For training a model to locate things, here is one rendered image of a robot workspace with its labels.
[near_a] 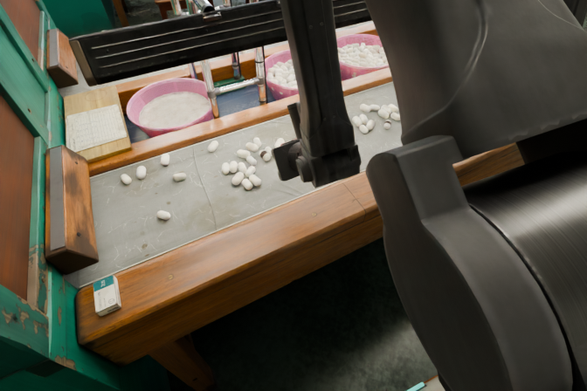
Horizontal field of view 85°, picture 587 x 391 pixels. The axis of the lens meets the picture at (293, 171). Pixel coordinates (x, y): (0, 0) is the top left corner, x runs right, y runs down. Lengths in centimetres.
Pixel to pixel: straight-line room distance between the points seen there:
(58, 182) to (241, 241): 38
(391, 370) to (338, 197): 83
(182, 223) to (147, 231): 7
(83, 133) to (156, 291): 53
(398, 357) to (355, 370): 17
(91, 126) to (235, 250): 58
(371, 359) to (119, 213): 102
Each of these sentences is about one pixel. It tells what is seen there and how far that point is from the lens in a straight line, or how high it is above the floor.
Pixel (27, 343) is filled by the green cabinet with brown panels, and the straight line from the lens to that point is 59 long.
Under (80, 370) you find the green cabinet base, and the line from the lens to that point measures 70.
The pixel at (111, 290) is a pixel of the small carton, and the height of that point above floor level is 78.
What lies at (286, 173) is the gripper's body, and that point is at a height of 90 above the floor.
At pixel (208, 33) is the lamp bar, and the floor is 108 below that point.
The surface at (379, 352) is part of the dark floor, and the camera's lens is 142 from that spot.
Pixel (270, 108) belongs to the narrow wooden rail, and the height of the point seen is 76.
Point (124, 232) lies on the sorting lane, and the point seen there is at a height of 74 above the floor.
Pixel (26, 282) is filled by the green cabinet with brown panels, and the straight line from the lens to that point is 66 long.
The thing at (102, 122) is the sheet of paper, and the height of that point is 78.
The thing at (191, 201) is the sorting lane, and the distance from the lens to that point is 80.
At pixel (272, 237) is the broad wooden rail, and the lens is 68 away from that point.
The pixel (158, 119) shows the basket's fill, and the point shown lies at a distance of 108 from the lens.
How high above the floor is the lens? 135
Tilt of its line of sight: 47 degrees down
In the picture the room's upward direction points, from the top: straight up
